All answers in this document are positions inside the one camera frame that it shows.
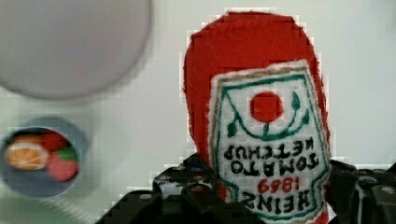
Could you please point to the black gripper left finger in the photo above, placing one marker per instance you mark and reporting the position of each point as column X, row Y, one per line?
column 183, row 194

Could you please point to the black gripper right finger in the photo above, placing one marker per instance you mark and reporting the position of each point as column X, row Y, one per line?
column 362, row 196

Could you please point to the red plush ketchup bottle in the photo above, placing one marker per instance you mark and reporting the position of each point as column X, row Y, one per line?
column 258, row 117

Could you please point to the red strawberry toy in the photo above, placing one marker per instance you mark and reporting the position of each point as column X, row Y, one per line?
column 63, row 162

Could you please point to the blue bowl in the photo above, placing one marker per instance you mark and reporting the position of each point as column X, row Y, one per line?
column 38, row 183

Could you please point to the orange slice toy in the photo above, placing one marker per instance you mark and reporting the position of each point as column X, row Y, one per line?
column 26, row 152

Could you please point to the lilac round plate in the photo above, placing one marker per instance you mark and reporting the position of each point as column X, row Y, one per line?
column 66, row 49

